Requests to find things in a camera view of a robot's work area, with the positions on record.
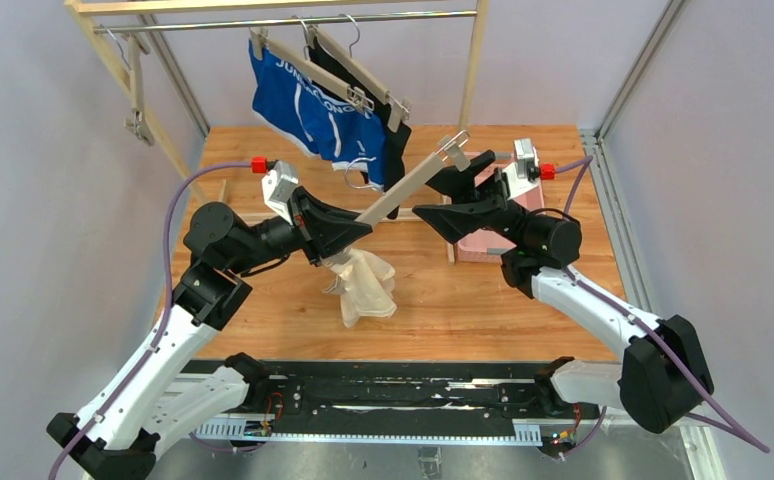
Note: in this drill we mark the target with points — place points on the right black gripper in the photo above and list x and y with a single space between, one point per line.
495 204

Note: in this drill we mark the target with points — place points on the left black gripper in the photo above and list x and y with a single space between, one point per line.
305 226

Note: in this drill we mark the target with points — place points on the beige clip hanger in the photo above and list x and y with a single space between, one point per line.
450 153

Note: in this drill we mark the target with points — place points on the beige underwear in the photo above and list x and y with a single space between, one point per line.
364 282

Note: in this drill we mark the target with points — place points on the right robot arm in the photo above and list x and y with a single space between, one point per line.
660 375

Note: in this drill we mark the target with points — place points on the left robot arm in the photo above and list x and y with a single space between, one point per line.
130 425

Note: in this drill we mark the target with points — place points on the blue underwear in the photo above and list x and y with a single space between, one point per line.
319 125

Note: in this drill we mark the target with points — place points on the hanger holding black underwear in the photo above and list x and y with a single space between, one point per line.
350 79

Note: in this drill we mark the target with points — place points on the hanger holding blue underwear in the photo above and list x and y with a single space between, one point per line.
307 69

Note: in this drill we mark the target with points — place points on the black underwear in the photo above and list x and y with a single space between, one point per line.
393 150

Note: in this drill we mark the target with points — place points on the empty hanger on rack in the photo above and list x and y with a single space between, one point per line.
132 49

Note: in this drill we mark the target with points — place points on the pink plastic basket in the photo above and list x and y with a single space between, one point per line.
484 246

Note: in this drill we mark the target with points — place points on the wooden clothes rack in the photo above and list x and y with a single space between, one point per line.
85 12

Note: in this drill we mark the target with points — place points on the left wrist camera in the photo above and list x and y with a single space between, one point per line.
277 186

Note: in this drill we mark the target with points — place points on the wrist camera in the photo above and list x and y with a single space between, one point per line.
277 186
522 175

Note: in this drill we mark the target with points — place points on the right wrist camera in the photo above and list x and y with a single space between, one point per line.
522 175

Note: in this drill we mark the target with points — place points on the aluminium frame post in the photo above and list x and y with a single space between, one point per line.
655 39

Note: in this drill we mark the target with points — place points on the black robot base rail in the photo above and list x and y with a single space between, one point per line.
401 403

